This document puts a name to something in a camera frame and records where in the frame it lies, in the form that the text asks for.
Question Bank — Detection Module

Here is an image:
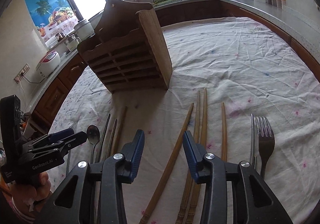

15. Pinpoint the steel spoon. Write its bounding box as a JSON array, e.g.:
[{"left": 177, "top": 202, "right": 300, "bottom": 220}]
[{"left": 86, "top": 124, "right": 100, "bottom": 164}]

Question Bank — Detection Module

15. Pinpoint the wooden chopstick pair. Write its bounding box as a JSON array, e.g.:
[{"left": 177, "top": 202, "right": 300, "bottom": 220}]
[
  {"left": 175, "top": 91, "right": 201, "bottom": 223},
  {"left": 185, "top": 88, "right": 208, "bottom": 224}
]

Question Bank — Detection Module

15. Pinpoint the wooden chopstick group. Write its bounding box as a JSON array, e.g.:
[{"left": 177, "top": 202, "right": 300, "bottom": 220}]
[{"left": 111, "top": 106, "right": 127, "bottom": 154}]

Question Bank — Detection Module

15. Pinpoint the person's left hand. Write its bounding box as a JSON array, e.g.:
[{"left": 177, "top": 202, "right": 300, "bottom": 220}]
[{"left": 1, "top": 172, "right": 52, "bottom": 223}]

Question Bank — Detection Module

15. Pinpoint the steel utensil beside fork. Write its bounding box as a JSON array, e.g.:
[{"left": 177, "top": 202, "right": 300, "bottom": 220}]
[{"left": 249, "top": 113, "right": 257, "bottom": 169}]

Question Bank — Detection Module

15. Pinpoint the steel fork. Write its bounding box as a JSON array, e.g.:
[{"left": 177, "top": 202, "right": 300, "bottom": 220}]
[{"left": 255, "top": 116, "right": 275, "bottom": 179}]

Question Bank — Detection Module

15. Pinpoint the red white rice cooker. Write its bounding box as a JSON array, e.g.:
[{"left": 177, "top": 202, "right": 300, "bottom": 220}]
[{"left": 36, "top": 51, "right": 61, "bottom": 78}]

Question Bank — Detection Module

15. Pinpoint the wooden utensil holder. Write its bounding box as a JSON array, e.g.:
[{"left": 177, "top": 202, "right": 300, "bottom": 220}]
[{"left": 78, "top": 0, "right": 172, "bottom": 93}]

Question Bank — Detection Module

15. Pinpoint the floral white tablecloth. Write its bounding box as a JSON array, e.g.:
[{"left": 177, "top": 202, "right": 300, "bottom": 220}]
[{"left": 50, "top": 18, "right": 319, "bottom": 223}]

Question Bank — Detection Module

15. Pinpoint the white pot cooker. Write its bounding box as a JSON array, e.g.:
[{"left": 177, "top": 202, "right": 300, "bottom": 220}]
[{"left": 74, "top": 19, "right": 94, "bottom": 41}]

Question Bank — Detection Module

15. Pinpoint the tropical fruit poster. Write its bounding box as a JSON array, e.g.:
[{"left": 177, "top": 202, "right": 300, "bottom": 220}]
[{"left": 25, "top": 0, "right": 78, "bottom": 43}]

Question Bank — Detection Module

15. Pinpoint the wall power socket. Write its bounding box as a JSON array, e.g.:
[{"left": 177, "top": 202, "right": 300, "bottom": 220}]
[{"left": 14, "top": 63, "right": 30, "bottom": 84}]

